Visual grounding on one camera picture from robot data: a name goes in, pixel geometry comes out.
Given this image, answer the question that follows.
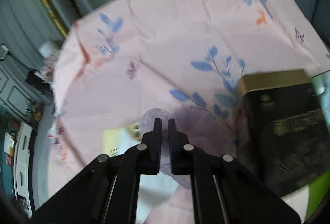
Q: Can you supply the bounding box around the potted plant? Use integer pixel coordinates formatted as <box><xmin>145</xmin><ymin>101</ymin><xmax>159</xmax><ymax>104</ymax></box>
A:
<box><xmin>24</xmin><ymin>100</ymin><xmax>43</xmax><ymax>121</ymax></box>

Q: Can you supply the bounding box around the yellow cardboard box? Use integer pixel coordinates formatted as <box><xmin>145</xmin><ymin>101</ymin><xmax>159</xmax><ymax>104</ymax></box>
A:
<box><xmin>4</xmin><ymin>134</ymin><xmax>16</xmax><ymax>157</ymax></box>

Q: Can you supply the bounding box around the white tv cabinet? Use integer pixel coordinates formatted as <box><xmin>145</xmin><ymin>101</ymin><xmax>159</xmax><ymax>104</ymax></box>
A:
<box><xmin>4</xmin><ymin>121</ymin><xmax>35</xmax><ymax>211</ymax></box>

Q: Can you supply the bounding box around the pink printed bedsheet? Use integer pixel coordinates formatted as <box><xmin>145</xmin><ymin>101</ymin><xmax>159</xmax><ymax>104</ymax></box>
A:
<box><xmin>50</xmin><ymin>0</ymin><xmax>330</xmax><ymax>224</ymax></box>

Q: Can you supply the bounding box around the purple knitted cloth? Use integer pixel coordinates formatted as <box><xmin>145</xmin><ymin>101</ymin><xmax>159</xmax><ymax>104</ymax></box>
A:
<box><xmin>139</xmin><ymin>107</ymin><xmax>239</xmax><ymax>190</ymax></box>

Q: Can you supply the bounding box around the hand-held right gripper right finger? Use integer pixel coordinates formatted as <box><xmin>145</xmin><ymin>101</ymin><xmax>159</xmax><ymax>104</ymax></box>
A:
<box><xmin>168</xmin><ymin>118</ymin><xmax>302</xmax><ymax>224</ymax></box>

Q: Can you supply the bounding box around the white cylindrical container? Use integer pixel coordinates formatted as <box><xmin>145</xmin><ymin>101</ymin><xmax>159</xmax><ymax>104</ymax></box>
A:
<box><xmin>39</xmin><ymin>39</ymin><xmax>61</xmax><ymax>57</ymax></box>

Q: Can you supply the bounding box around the lime green object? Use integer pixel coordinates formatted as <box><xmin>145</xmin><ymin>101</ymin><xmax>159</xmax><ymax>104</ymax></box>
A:
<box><xmin>280</xmin><ymin>174</ymin><xmax>330</xmax><ymax>223</ymax></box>

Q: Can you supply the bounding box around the blue-grey sofa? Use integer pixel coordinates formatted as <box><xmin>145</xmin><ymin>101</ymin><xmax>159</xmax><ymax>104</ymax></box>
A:
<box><xmin>285</xmin><ymin>0</ymin><xmax>330</xmax><ymax>44</ymax></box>

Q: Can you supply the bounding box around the pile of pink clothes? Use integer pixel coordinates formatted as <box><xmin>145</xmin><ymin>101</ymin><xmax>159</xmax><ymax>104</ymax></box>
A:
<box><xmin>41</xmin><ymin>52</ymin><xmax>61</xmax><ymax>77</ymax></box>

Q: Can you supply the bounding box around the dark tin box gold rim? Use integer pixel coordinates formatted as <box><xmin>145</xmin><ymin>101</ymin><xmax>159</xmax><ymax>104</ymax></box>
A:
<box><xmin>236</xmin><ymin>69</ymin><xmax>330</xmax><ymax>197</ymax></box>

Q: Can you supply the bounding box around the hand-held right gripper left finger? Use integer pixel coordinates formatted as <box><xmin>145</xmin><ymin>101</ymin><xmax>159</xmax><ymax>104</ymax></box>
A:
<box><xmin>31</xmin><ymin>118</ymin><xmax>163</xmax><ymax>224</ymax></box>

